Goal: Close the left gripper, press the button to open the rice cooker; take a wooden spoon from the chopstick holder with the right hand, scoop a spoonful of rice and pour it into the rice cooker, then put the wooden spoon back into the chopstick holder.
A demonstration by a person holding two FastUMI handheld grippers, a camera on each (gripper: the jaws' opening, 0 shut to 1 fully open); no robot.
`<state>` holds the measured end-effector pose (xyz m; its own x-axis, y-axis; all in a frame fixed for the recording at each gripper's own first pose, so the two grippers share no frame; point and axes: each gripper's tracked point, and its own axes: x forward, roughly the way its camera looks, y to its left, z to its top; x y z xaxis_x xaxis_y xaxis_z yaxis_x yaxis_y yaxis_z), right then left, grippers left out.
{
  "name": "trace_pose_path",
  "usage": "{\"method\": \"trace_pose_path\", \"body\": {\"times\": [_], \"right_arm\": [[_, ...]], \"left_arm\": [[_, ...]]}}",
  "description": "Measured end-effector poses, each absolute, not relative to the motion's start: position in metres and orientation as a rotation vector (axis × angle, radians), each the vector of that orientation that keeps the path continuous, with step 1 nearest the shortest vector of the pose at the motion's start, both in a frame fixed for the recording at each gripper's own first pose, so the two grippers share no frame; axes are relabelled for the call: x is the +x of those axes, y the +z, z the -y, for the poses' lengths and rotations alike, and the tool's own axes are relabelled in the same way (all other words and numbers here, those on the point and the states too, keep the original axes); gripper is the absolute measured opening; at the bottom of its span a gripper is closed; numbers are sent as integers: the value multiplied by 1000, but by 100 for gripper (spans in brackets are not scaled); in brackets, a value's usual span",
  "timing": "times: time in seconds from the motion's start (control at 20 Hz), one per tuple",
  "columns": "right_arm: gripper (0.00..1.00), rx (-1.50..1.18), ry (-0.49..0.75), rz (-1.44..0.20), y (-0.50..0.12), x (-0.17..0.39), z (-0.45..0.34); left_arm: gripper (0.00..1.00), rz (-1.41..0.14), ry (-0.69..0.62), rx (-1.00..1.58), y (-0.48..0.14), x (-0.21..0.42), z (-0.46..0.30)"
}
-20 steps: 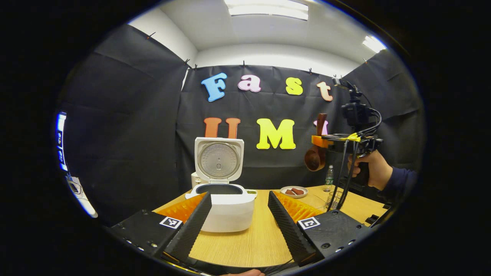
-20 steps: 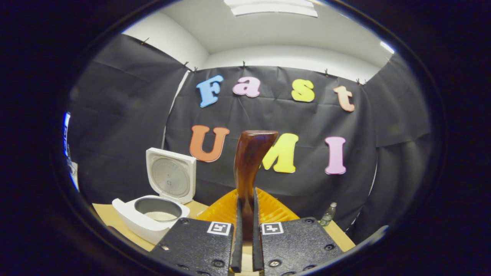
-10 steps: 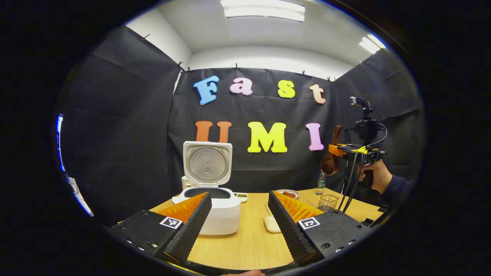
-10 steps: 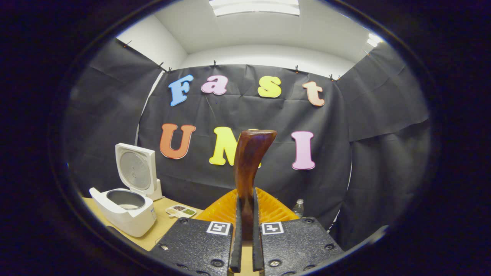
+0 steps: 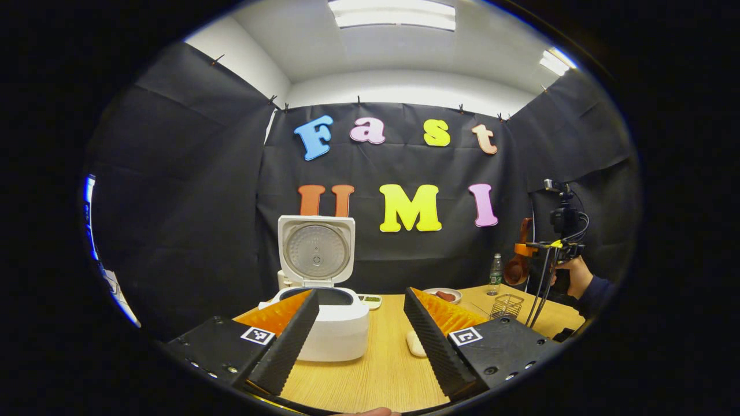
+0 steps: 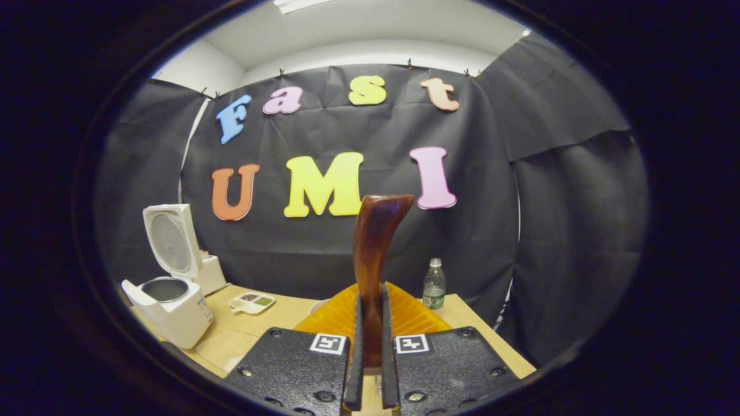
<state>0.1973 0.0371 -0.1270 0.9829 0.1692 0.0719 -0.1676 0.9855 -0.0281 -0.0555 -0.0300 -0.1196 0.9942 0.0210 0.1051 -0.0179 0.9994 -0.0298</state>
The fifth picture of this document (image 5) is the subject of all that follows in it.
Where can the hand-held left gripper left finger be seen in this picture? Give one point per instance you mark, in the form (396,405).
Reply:
(292,341)

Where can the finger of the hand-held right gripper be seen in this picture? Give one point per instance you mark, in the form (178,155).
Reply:
(525,249)

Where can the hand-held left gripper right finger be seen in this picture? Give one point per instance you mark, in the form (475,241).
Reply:
(433,341)

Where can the white rice pile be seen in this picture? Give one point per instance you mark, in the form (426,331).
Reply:
(416,344)

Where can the brown wooden spoon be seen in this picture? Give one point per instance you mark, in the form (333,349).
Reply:
(516,270)

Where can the white rice cooker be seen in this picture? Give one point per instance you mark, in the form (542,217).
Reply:
(341,329)

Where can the clear plastic water bottle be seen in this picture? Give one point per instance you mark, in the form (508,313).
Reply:
(495,277)

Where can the white round plate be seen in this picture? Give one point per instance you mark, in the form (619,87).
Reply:
(430,300)

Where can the white toaster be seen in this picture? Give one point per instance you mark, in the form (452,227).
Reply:
(282,280)

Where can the small white condiment dish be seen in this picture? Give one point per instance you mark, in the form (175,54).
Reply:
(370,301)

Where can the small ceiling light panel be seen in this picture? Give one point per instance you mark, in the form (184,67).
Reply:
(555,62)

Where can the black backdrop cloth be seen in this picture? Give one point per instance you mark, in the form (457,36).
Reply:
(185,202)

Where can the large ceiling light panel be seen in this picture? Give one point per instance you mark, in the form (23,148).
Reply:
(393,14)

